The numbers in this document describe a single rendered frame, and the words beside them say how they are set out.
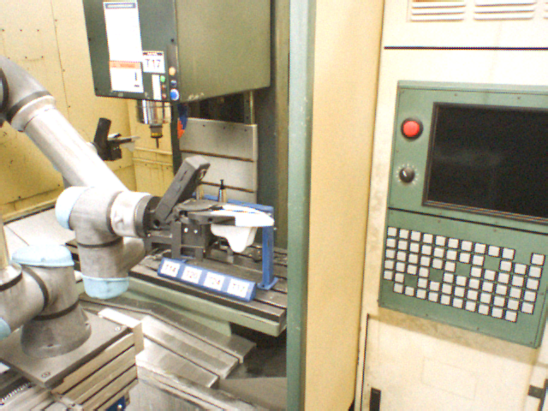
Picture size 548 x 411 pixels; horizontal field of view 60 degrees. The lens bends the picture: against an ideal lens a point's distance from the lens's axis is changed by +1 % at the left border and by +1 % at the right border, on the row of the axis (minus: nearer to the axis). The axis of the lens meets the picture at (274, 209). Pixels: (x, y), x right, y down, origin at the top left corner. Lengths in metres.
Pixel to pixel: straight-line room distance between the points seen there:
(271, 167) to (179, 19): 0.95
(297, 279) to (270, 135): 1.36
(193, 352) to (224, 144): 1.10
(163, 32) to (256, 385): 1.25
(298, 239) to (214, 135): 1.51
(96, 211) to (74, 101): 2.38
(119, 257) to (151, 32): 1.13
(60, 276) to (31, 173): 1.92
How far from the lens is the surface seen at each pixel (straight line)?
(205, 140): 2.55
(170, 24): 1.78
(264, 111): 2.37
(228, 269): 2.04
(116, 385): 1.37
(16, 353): 1.26
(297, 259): 1.09
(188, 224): 0.73
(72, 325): 1.20
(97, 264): 0.85
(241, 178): 2.48
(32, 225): 3.00
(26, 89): 1.02
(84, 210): 0.82
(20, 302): 1.07
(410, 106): 1.34
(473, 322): 1.51
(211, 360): 1.84
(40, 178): 3.07
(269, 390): 1.70
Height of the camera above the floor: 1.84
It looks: 20 degrees down
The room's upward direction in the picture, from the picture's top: straight up
